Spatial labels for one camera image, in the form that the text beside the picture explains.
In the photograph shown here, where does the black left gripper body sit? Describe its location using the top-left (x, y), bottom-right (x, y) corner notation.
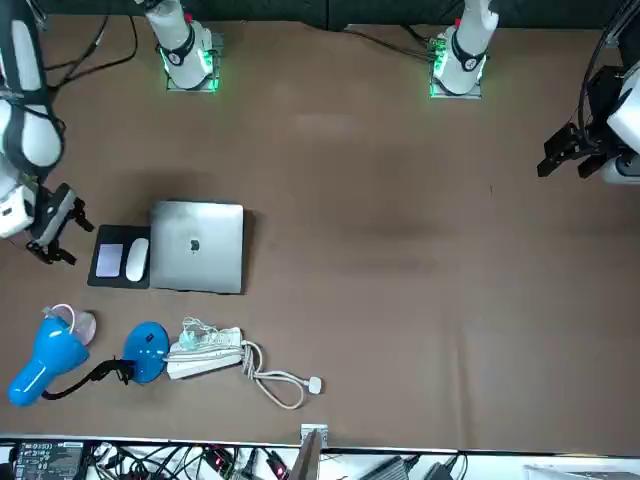
top-left (578, 117), bottom-right (622, 158)

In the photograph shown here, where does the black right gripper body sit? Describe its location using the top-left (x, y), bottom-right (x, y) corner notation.
top-left (28, 182), bottom-right (78, 247)

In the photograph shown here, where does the grey laptop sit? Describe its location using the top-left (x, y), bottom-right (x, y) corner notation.
top-left (148, 199), bottom-right (246, 296)

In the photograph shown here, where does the black mouse pad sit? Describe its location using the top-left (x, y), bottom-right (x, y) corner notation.
top-left (87, 224), bottom-right (154, 290)

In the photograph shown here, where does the white computer mouse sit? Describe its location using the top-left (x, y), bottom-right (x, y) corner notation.
top-left (124, 238), bottom-right (150, 283)

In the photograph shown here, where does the pink pen cup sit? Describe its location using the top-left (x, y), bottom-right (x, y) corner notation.
top-left (44, 303), bottom-right (97, 347)

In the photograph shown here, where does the blue desk lamp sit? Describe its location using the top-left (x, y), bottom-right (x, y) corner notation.
top-left (7, 315), bottom-right (171, 407)

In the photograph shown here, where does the white power strip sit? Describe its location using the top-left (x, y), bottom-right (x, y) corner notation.
top-left (166, 327), bottom-right (246, 381)

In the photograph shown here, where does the black labelled power adapter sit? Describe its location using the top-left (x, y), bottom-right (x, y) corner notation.
top-left (9, 439), bottom-right (86, 480)

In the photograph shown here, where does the white side bench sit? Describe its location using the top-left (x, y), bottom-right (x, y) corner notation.
top-left (0, 432), bottom-right (640, 480)

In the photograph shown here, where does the black power brick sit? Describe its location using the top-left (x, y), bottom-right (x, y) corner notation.
top-left (419, 459), bottom-right (469, 480)

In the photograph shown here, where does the grey power brick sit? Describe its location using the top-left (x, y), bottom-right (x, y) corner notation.
top-left (357, 454), bottom-right (421, 480)

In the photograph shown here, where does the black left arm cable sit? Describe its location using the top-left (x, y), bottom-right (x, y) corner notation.
top-left (577, 0), bottom-right (634, 151)

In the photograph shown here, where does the aluminium frame post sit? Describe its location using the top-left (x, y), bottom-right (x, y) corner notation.
top-left (602, 14), bottom-right (634, 51)
top-left (291, 423), bottom-right (330, 480)

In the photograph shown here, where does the black lamp cord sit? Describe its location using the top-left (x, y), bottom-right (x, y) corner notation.
top-left (102, 355), bottom-right (139, 386)

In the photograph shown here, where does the black right base cable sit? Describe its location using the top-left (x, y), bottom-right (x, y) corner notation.
top-left (42, 14), bottom-right (139, 94)

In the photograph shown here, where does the black base cable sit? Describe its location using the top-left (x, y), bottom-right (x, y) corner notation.
top-left (42, 14), bottom-right (139, 94)
top-left (344, 24), bottom-right (439, 64)

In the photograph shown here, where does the black left base cable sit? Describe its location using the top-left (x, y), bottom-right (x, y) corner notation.
top-left (344, 24), bottom-right (439, 64)

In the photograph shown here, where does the white cable with plug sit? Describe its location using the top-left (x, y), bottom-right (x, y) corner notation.
top-left (239, 339), bottom-right (325, 411)

